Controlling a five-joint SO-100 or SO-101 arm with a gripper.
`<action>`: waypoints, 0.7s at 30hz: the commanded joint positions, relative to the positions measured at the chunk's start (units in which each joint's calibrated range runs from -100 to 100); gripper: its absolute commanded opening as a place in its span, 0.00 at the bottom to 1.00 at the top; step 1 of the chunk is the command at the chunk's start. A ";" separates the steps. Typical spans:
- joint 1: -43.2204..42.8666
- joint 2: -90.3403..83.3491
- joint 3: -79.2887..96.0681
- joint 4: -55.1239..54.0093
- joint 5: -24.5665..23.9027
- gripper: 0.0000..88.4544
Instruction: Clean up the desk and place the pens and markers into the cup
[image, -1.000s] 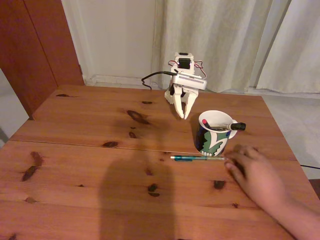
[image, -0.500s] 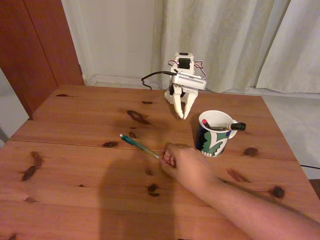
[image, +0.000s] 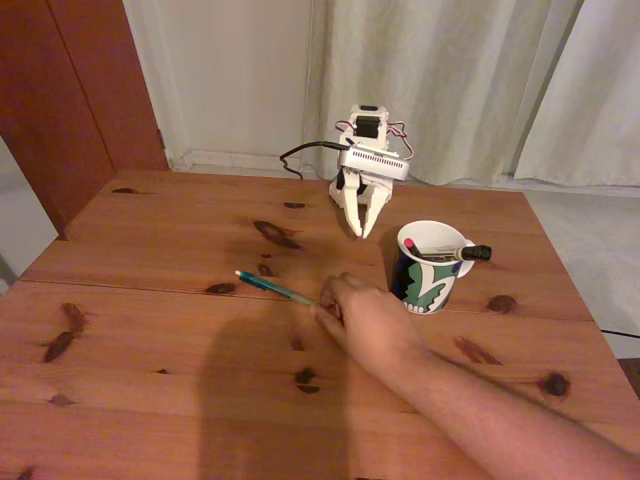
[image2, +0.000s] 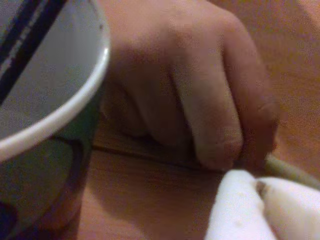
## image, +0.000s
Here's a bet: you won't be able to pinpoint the brown wooden door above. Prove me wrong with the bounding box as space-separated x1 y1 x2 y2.
0 0 169 241

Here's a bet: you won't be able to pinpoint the white mug green blue pattern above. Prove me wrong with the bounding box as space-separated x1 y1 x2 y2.
389 219 477 317

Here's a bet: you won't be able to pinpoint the red white servo wires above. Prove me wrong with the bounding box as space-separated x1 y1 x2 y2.
333 119 417 164

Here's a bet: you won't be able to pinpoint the black camera cable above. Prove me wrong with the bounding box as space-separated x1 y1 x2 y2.
278 141 352 180

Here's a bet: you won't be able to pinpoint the person's hand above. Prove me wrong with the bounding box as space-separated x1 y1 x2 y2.
312 272 429 375

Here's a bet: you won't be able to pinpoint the silver camera box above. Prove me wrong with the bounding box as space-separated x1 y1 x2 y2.
338 143 411 182

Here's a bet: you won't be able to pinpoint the white furniture panel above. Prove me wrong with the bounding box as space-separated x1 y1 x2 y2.
0 137 59 296

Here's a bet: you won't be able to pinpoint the white curtain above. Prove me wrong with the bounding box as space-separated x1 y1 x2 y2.
512 0 640 189
299 0 584 187

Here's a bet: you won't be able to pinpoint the green transparent pen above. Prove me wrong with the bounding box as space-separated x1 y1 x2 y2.
234 269 325 307

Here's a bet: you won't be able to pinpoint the white marker black cap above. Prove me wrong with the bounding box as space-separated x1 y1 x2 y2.
417 243 494 263

